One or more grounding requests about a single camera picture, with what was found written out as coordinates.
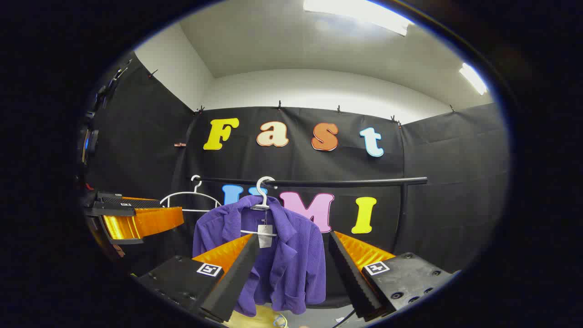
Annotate black cable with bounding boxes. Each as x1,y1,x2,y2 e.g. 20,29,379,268
332,309,357,328

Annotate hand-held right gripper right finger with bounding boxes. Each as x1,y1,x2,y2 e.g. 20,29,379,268
328,230,457,320

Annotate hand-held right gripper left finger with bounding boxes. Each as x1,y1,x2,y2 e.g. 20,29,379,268
136,233,261,324

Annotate ceiling light panel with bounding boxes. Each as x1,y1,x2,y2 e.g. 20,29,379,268
303,0,413,37
459,63,488,96

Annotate purple corduroy jacket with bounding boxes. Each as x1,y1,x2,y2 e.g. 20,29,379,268
192,195,327,318

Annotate black backdrop cloth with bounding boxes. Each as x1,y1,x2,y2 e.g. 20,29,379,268
84,57,510,310

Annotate white clothes hanger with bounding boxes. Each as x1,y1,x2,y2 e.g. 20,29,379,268
159,175,224,214
240,176,279,238

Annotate black clothes rack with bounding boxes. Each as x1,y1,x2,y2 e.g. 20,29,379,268
187,176,429,256

